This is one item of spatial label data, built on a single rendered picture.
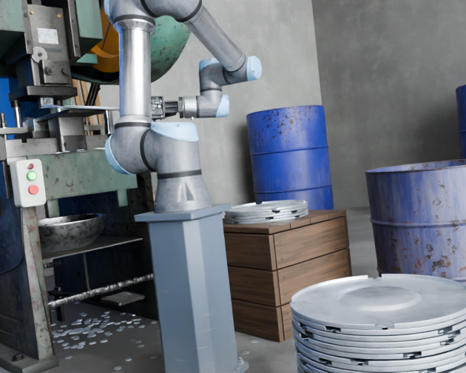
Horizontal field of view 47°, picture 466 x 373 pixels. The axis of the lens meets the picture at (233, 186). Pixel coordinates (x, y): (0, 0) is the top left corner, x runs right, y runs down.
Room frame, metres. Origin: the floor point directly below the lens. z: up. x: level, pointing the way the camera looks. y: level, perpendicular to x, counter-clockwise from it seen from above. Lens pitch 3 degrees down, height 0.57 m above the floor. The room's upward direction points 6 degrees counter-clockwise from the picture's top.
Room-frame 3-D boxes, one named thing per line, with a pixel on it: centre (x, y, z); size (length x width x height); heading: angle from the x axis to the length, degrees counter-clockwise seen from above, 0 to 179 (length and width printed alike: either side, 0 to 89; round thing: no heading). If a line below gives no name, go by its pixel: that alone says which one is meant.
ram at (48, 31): (1.94, 0.62, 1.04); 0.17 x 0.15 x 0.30; 44
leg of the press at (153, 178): (2.25, 0.56, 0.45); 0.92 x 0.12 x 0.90; 44
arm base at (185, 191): (1.39, 0.14, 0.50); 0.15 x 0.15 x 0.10
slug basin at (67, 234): (1.97, 0.65, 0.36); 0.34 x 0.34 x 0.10
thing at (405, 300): (0.86, -0.22, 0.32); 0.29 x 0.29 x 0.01
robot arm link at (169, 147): (1.39, 0.14, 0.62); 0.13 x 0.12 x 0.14; 59
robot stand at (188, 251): (1.39, 0.14, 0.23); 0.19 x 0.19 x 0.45; 59
